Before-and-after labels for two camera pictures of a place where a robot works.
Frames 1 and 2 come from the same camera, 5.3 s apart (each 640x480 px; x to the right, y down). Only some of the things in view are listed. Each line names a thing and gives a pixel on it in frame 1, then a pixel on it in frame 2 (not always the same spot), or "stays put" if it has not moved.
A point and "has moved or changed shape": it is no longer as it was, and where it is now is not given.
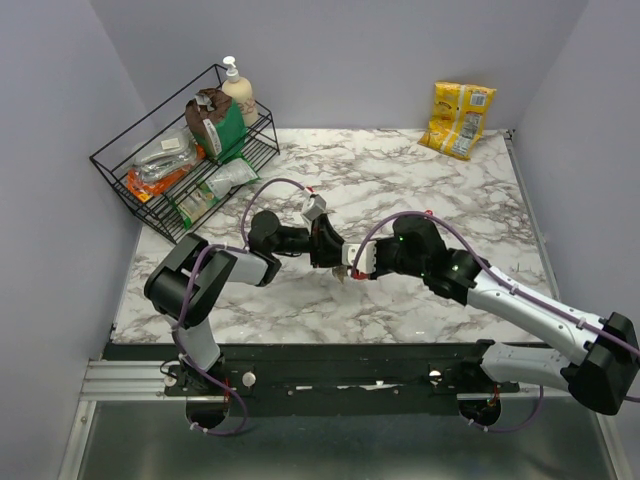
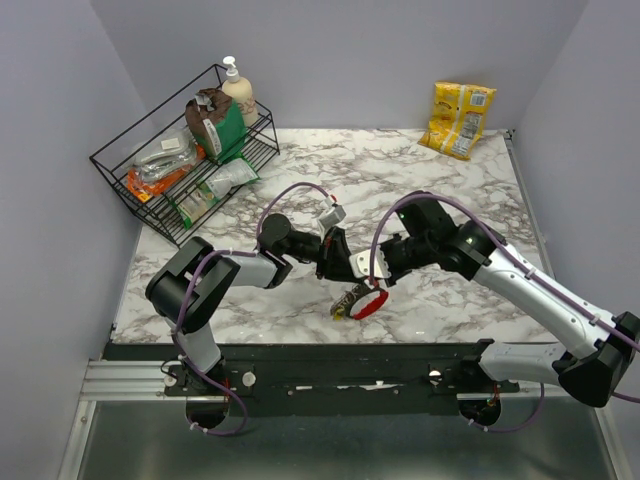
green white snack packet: (191, 205) stays put
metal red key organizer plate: (340, 272) has moved or changed shape
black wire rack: (169, 167) stays put
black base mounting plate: (330, 379) stays put
